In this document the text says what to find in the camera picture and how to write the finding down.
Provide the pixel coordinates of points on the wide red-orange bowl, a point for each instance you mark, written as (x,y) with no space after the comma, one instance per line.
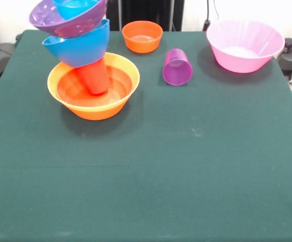
(120,88)

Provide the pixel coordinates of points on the large orange bowl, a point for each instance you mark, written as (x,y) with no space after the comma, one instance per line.
(98,113)

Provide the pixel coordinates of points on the purple cup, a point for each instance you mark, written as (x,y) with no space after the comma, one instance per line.
(177,73)

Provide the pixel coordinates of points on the red cup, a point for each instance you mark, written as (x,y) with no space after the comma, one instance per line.
(97,78)

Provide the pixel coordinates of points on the small red-orange bowl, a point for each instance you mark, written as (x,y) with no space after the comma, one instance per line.
(142,37)

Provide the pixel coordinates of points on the large blue bowl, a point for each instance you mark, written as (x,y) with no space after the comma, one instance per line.
(80,50)

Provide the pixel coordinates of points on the small blue bowl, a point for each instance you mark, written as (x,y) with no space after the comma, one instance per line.
(73,10)

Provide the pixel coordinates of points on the wide purple bowl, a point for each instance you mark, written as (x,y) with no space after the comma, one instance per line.
(47,22)

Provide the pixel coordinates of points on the dark green table cloth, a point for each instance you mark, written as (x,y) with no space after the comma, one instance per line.
(136,176)

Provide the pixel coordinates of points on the large pink bowl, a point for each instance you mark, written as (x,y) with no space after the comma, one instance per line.
(244,50)

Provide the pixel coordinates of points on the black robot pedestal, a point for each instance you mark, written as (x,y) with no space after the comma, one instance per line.
(141,10)

